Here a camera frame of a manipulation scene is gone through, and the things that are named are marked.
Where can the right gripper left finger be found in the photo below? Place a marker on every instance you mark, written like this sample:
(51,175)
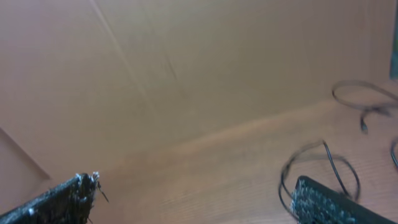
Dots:
(67,203)

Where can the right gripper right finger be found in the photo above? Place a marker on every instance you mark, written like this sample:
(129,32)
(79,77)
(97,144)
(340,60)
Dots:
(312,202)

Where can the cardboard back panel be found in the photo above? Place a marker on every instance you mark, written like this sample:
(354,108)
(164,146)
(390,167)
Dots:
(188,109)

